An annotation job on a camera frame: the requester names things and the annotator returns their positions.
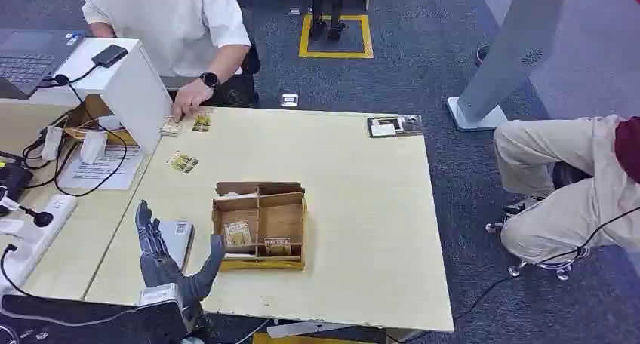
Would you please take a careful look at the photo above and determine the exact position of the wooden card box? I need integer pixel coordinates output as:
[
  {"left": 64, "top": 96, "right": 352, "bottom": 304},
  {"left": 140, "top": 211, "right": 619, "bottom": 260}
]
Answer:
[{"left": 211, "top": 181, "right": 308, "bottom": 272}]

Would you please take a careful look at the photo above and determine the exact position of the yellow printed card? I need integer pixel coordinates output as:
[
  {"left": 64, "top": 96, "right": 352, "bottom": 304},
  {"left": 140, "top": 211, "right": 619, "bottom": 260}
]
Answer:
[
  {"left": 223, "top": 220, "right": 253, "bottom": 249},
  {"left": 166, "top": 150, "right": 201, "bottom": 175},
  {"left": 192, "top": 110, "right": 214, "bottom": 134},
  {"left": 263, "top": 236, "right": 293, "bottom": 257}
]

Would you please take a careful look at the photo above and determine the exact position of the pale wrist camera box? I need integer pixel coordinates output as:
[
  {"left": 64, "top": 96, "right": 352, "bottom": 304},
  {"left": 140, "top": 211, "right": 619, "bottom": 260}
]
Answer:
[{"left": 138, "top": 283, "right": 184, "bottom": 309}]

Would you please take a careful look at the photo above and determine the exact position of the black charger device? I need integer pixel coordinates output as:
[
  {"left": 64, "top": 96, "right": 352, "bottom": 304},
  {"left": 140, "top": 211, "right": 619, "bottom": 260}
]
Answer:
[{"left": 0, "top": 159, "right": 35, "bottom": 205}]

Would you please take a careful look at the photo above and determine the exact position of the grey laptop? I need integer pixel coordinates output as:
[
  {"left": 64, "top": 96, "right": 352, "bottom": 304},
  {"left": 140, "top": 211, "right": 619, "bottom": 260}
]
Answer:
[{"left": 0, "top": 29, "right": 87, "bottom": 101}]

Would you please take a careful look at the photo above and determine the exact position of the wooden tray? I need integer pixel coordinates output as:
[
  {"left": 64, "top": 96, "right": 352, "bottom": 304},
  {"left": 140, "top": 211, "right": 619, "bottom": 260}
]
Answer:
[{"left": 63, "top": 94, "right": 140, "bottom": 147}]

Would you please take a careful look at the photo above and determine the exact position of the white power strip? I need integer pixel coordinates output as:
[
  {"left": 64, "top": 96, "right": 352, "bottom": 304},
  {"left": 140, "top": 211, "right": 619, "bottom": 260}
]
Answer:
[{"left": 0, "top": 193, "right": 79, "bottom": 295}]

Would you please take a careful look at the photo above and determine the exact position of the white power adapter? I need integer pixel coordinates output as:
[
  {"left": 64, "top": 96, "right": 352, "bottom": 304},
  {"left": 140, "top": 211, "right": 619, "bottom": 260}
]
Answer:
[
  {"left": 79, "top": 129, "right": 109, "bottom": 166},
  {"left": 41, "top": 126, "right": 65, "bottom": 162}
]

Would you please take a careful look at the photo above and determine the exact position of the white pillar stand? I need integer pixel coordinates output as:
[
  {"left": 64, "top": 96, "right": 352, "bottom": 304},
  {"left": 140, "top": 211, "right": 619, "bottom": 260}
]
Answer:
[{"left": 445, "top": 0, "right": 569, "bottom": 134}]

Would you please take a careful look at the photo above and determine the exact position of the black phone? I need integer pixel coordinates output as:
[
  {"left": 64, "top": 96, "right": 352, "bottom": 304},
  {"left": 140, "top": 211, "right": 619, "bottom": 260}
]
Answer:
[{"left": 91, "top": 44, "right": 130, "bottom": 69}]

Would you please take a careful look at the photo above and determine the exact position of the office chair base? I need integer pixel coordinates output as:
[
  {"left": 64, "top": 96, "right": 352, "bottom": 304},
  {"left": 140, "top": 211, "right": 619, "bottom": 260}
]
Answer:
[{"left": 484, "top": 196, "right": 592, "bottom": 282}]

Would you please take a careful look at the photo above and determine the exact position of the seated person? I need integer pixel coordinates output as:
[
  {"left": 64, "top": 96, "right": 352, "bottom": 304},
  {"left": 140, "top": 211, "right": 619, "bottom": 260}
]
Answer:
[{"left": 492, "top": 113, "right": 640, "bottom": 266}]

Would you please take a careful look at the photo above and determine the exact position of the black plug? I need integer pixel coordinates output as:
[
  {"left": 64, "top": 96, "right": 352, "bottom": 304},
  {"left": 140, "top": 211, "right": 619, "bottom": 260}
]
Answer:
[{"left": 19, "top": 206, "right": 55, "bottom": 229}]

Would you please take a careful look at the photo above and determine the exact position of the black folder with cards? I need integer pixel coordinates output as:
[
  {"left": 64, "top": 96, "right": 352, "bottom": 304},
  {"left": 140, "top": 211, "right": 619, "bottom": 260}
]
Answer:
[{"left": 366, "top": 113, "right": 426, "bottom": 140}]

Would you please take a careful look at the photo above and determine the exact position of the black panel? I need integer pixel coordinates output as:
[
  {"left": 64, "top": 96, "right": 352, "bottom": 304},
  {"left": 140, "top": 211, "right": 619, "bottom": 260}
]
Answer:
[{"left": 0, "top": 293, "right": 192, "bottom": 344}]

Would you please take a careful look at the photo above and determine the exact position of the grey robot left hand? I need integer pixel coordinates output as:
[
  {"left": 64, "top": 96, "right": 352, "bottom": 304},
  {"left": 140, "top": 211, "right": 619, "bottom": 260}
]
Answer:
[{"left": 134, "top": 199, "right": 227, "bottom": 304}]

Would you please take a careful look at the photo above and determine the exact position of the white box stand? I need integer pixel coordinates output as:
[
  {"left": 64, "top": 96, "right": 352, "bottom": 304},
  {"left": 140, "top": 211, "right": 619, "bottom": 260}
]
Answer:
[{"left": 27, "top": 36, "right": 174, "bottom": 156}]

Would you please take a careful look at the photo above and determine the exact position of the black floor cable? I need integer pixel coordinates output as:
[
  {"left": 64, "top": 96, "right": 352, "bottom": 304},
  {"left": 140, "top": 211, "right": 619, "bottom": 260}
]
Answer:
[{"left": 399, "top": 205, "right": 640, "bottom": 344}]

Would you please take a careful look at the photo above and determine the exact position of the yellow floor tape square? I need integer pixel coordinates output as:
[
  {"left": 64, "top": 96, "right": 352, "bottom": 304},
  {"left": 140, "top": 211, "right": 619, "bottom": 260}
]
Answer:
[{"left": 298, "top": 14, "right": 375, "bottom": 60}]

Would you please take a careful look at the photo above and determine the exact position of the grey card with QR code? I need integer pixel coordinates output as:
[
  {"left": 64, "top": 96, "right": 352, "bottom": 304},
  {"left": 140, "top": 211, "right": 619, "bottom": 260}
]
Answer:
[{"left": 156, "top": 220, "right": 196, "bottom": 273}]

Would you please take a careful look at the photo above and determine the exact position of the printed paper sheet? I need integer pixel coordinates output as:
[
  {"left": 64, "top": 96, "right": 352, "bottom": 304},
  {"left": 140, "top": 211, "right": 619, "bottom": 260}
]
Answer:
[{"left": 57, "top": 143, "right": 146, "bottom": 192}]

